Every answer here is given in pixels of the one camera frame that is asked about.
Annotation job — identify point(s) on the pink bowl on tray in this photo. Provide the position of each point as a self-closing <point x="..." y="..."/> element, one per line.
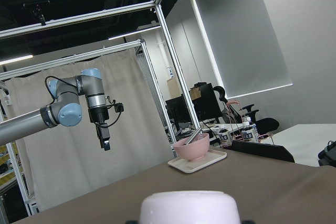
<point x="194" y="150"/>

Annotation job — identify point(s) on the beige tray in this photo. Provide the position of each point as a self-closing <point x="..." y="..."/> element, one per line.
<point x="188" y="167"/>

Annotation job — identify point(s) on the drink bottle in rack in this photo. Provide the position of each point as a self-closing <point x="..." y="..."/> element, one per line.
<point x="249" y="132"/>

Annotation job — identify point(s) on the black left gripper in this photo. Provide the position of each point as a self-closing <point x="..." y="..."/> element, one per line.
<point x="98" y="117"/>

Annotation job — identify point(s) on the black office chair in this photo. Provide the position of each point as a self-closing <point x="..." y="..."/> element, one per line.
<point x="264" y="125"/>

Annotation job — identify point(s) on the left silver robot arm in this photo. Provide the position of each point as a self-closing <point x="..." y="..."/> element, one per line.
<point x="65" y="110"/>

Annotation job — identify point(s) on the pink plastic cup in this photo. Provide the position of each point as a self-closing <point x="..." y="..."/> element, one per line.
<point x="191" y="206"/>

